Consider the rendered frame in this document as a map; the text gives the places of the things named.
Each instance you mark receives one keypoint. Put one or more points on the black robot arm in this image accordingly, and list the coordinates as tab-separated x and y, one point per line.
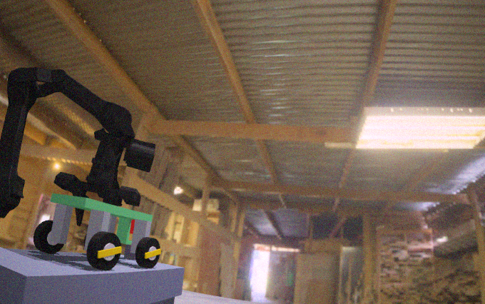
23	91

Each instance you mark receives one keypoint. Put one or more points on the small green trolley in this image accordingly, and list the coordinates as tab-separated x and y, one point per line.
103	246

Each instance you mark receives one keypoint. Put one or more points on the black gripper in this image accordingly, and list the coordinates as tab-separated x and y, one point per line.
100	181

